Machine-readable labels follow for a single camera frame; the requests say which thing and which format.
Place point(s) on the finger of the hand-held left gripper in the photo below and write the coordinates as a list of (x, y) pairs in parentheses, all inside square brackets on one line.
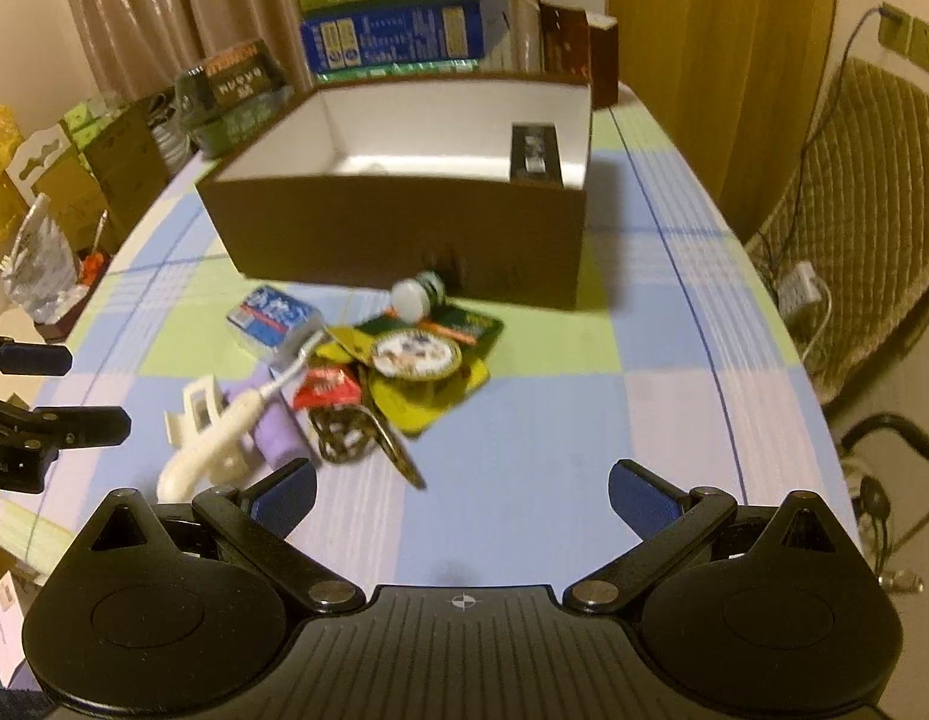
[(82, 426), (37, 360)]

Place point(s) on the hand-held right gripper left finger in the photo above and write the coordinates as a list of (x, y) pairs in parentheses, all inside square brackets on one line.
[(284, 491)]

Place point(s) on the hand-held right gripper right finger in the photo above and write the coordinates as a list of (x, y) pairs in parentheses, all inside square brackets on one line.
[(638, 493)]

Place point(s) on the purple tube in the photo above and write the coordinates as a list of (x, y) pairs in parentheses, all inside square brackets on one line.
[(280, 435)]

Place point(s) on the brown cardboard box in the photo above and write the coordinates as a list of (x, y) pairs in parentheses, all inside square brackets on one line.
[(389, 240)]

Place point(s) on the checked cloth desktop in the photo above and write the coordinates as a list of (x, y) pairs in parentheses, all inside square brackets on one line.
[(547, 427)]

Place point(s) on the white toothbrush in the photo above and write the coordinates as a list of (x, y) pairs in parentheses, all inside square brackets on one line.
[(232, 420)]

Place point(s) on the silver foil bag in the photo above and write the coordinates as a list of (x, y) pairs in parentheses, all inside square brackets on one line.
[(44, 270)]

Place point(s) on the red candy packet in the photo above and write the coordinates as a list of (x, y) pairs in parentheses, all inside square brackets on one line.
[(325, 386)]

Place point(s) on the white hair claw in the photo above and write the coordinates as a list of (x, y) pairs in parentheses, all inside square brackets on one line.
[(198, 399)]

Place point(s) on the yellow packet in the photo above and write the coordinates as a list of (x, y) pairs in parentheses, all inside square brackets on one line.
[(427, 405)]

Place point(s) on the blue and white floss box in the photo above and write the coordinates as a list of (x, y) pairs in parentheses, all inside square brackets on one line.
[(273, 319)]

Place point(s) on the cardboard box with white trim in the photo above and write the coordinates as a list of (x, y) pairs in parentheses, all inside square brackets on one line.
[(52, 187)]

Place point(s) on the round white badge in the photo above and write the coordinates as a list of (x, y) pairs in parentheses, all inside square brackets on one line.
[(415, 354)]

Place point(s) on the yellow plastic bag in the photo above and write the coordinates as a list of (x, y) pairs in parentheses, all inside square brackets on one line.
[(1, 172)]

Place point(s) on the plain cardboard box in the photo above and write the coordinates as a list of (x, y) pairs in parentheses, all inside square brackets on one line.
[(127, 172)]

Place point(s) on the green bottle with white cap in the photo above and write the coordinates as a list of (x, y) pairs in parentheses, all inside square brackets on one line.
[(413, 298)]

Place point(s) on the green packet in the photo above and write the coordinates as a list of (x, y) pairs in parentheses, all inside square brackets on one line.
[(472, 330)]

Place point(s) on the light green box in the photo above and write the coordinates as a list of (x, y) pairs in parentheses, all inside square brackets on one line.
[(89, 120)]

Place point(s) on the stack of white bowls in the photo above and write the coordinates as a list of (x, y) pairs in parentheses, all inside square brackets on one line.
[(168, 135)]

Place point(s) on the white power strip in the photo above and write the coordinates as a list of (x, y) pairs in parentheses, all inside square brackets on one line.
[(800, 289)]

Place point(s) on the dark green plastic container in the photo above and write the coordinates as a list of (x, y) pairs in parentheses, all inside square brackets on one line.
[(232, 97)]

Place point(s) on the small black box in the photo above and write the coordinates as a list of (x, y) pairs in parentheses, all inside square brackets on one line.
[(535, 165)]

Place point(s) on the chair with quilted cushion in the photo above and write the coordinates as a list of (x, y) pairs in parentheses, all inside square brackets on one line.
[(861, 225)]

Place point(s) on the beige curtain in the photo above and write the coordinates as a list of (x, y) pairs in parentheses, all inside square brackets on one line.
[(157, 7)]

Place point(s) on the dark brown gift box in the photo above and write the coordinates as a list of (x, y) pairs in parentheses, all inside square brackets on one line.
[(603, 60), (565, 41)]

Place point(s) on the green patterned box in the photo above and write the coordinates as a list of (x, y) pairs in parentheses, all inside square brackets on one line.
[(389, 69)]

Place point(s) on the brown wooden door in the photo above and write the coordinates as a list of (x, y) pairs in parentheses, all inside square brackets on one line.
[(719, 52)]

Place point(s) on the blue printed carton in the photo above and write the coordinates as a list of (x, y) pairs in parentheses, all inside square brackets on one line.
[(397, 34)]

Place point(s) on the black metal frame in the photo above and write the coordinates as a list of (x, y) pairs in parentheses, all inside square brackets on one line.
[(899, 435)]

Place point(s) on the wall socket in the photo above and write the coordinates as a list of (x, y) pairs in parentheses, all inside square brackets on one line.
[(921, 41)]

